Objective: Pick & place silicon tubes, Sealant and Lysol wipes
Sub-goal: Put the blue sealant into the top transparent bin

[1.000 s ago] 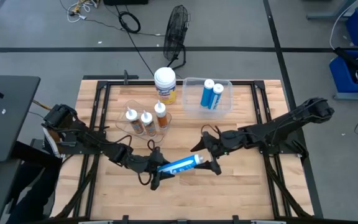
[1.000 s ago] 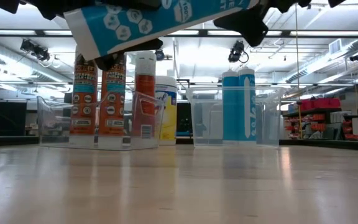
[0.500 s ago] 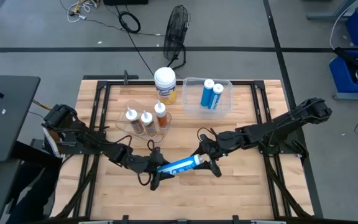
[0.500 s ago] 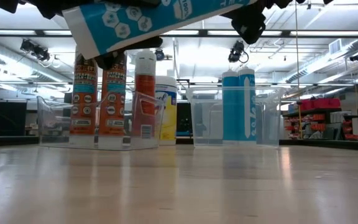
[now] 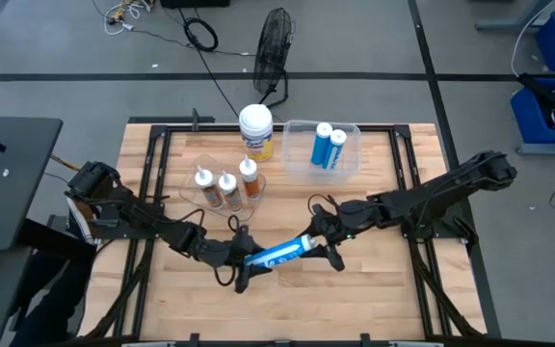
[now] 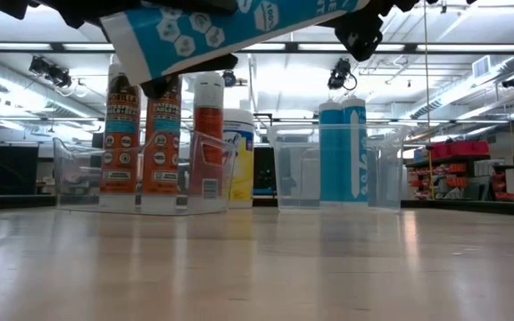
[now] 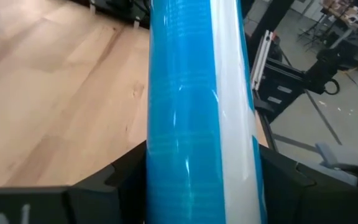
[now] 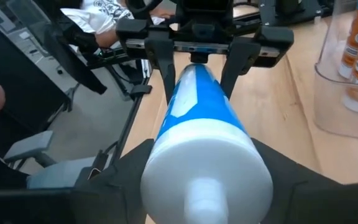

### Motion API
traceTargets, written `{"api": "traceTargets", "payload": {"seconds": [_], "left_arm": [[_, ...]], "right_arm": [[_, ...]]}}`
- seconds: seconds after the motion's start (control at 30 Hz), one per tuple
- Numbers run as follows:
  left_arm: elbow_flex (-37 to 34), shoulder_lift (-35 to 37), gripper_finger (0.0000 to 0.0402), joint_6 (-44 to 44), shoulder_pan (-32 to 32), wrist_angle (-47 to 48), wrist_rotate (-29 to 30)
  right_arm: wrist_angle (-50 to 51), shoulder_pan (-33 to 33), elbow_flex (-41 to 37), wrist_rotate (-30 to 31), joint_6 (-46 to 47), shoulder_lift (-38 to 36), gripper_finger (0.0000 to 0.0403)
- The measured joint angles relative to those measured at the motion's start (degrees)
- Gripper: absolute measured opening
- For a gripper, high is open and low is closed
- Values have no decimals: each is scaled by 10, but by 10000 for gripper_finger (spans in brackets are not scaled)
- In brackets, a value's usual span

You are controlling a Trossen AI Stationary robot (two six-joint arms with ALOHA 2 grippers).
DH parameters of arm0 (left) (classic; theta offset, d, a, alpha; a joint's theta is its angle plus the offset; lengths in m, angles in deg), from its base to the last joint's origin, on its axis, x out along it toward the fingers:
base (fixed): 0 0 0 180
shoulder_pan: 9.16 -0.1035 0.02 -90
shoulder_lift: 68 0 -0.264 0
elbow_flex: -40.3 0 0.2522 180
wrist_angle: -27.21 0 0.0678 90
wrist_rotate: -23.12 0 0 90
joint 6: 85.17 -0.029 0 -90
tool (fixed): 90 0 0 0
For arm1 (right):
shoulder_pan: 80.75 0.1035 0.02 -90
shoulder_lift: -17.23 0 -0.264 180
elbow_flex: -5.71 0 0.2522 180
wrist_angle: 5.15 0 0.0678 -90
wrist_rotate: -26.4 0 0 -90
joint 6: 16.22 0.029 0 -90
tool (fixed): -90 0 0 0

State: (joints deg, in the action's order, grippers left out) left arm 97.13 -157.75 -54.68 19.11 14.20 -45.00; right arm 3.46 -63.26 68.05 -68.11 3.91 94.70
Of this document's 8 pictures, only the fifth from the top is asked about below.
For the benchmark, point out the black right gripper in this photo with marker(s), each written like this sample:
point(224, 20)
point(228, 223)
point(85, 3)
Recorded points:
point(342, 224)

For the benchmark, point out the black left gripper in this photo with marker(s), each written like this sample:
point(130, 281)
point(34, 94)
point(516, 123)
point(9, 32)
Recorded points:
point(227, 253)

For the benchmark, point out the blue silicone tube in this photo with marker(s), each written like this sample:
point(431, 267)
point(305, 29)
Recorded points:
point(334, 154)
point(320, 149)
point(277, 253)

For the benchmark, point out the orange sealant tube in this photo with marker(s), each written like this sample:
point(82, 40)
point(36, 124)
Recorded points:
point(231, 195)
point(251, 183)
point(210, 193)

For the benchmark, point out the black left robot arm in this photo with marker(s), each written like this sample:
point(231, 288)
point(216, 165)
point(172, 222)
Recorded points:
point(128, 212)

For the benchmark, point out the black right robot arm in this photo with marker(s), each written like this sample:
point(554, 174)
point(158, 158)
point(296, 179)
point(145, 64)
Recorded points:
point(427, 193)

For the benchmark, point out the Lysol wipes canister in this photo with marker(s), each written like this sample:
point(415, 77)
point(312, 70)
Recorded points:
point(256, 140)

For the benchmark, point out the clear square plastic container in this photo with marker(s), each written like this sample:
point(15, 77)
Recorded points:
point(301, 164)

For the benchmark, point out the clear oval plastic tray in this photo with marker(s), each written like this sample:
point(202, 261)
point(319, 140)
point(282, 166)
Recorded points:
point(188, 195)

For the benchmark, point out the black floor fan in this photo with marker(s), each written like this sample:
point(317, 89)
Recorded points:
point(272, 48)

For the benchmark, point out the black desk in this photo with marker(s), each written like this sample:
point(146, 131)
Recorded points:
point(17, 202)

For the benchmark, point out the black equipment box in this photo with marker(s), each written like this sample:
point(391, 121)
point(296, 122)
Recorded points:
point(195, 3)

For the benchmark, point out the black angled pole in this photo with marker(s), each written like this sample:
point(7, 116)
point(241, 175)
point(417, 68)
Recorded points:
point(547, 96)

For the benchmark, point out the grey metal stand base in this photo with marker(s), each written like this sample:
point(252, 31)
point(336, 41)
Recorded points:
point(499, 24)

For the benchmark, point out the silver frame bracket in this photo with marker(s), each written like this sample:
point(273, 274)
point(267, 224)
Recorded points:
point(414, 344)
point(150, 344)

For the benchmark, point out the black aluminium table frame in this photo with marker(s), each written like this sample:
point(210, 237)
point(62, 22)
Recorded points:
point(158, 131)

